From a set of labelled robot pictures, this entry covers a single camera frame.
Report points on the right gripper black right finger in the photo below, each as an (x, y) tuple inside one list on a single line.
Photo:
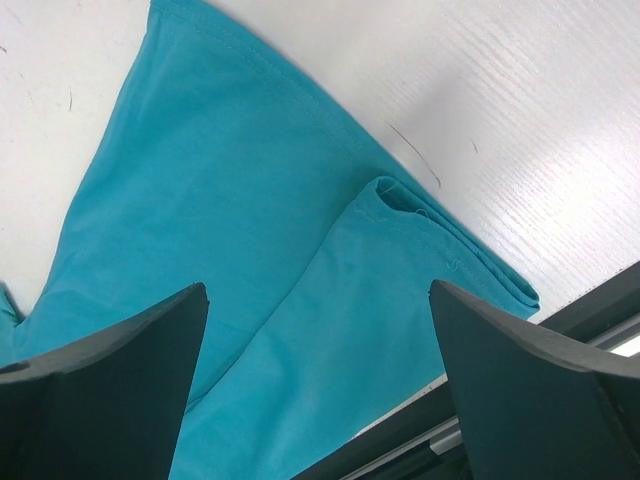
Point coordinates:
[(533, 403)]

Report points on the teal t shirt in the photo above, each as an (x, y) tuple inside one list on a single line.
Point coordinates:
[(223, 164)]

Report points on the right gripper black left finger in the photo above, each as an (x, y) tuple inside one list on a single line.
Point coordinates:
[(109, 405)]

